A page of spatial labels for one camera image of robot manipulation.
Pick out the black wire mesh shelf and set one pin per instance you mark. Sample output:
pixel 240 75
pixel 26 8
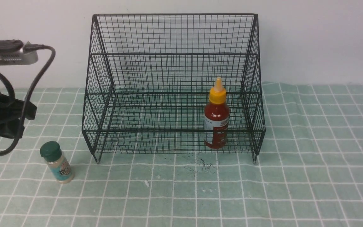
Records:
pixel 149 77

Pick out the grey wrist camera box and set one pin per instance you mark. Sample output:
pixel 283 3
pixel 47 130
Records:
pixel 13 53

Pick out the red sauce bottle yellow cap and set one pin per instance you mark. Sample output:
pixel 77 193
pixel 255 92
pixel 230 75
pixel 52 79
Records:
pixel 216 116

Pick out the green checkered tablecloth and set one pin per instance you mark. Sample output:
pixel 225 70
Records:
pixel 309 172

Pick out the green-capped seasoning shaker bottle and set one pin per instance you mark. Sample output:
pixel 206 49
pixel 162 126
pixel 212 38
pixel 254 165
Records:
pixel 57 162

